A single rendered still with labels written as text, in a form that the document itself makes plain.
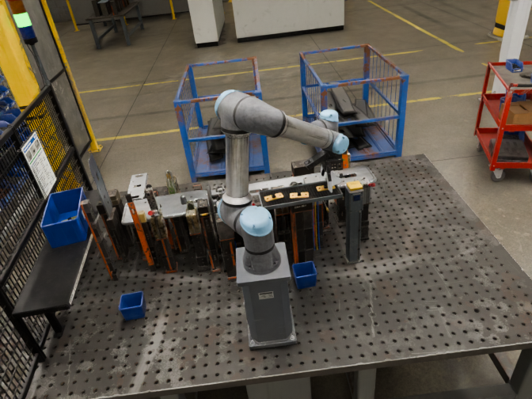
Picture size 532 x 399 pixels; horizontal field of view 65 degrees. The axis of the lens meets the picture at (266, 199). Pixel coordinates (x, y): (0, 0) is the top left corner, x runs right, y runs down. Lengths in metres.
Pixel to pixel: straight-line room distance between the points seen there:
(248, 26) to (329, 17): 1.78
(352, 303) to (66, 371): 1.29
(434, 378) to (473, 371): 0.22
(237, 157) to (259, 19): 8.41
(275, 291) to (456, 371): 1.41
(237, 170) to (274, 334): 0.73
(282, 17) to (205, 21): 1.66
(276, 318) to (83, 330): 0.95
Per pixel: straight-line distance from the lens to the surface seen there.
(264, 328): 1.82
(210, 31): 9.83
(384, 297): 2.08
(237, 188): 1.56
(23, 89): 2.63
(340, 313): 2.00
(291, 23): 9.93
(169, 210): 2.25
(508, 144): 4.50
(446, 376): 2.73
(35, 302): 1.97
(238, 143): 1.49
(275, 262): 1.62
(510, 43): 5.84
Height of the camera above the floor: 2.22
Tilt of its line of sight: 34 degrees down
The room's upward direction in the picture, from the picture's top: 7 degrees counter-clockwise
